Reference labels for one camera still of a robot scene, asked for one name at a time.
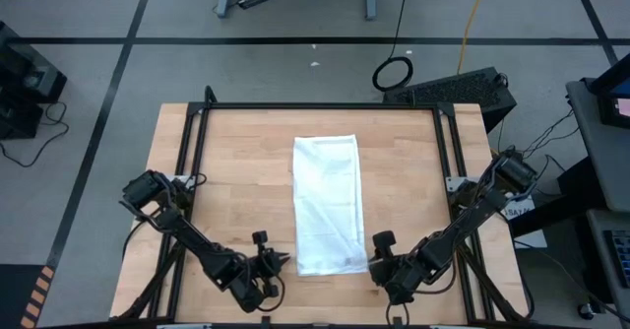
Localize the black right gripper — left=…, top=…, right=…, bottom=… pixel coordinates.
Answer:
left=368, top=230, right=428, bottom=305

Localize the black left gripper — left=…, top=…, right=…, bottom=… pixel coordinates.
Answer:
left=230, top=230, right=291, bottom=314

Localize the white towel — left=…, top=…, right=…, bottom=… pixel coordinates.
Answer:
left=292, top=134, right=369, bottom=277

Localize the white label sheet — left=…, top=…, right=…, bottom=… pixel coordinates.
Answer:
left=506, top=195, right=548, bottom=250

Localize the black computer tower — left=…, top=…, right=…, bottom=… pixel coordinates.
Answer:
left=382, top=66, right=518, bottom=134

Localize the black desk foot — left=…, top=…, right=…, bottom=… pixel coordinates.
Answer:
left=509, top=159, right=606, bottom=237

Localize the grey desk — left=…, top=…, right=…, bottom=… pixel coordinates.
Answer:
left=586, top=208, right=630, bottom=315
left=565, top=77, right=630, bottom=215

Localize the black keyboard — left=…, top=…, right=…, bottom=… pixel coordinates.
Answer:
left=603, top=228, right=630, bottom=291

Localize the black power strip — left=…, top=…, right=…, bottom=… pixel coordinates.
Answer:
left=237, top=0, right=276, bottom=11

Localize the black mat with orange stripes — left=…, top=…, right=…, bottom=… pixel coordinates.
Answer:
left=0, top=263, right=56, bottom=329

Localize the black laptop screen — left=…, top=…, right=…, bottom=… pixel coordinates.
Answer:
left=590, top=55, right=630, bottom=129

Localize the small black equipment case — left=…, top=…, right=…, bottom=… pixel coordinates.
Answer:
left=0, top=92, right=44, bottom=141

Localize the large black equipment case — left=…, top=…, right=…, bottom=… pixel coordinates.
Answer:
left=0, top=21, right=69, bottom=104

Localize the black aluminium table frame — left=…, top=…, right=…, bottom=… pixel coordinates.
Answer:
left=111, top=100, right=536, bottom=329

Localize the coiled black cable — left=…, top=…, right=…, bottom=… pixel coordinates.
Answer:
left=371, top=0, right=414, bottom=93

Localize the yellow cable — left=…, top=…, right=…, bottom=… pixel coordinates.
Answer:
left=456, top=0, right=492, bottom=76

